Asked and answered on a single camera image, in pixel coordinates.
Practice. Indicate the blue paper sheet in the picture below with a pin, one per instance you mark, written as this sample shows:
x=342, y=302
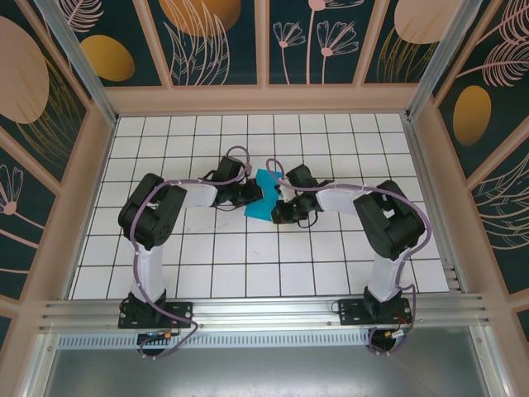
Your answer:
x=266, y=202

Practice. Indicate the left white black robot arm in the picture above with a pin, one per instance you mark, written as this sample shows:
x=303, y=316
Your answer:
x=149, y=264

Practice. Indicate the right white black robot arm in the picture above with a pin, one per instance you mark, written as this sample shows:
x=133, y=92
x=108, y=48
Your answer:
x=388, y=273

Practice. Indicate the grey metal sheet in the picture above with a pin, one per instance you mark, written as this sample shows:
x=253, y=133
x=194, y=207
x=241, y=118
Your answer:
x=264, y=372

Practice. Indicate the yellow power connector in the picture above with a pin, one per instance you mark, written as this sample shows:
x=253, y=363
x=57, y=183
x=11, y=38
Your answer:
x=388, y=333
x=167, y=334

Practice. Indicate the aluminium side rail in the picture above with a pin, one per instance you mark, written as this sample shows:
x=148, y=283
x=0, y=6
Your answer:
x=434, y=207

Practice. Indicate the aluminium mounting rail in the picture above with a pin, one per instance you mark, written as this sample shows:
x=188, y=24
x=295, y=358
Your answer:
x=264, y=310

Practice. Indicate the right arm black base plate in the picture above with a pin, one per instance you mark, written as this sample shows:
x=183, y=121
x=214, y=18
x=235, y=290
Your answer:
x=351, y=312

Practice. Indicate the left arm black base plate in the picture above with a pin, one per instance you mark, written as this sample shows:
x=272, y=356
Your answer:
x=182, y=313

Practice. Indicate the aluminium frame post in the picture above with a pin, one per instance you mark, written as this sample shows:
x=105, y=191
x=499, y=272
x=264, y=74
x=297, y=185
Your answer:
x=78, y=62
x=442, y=58

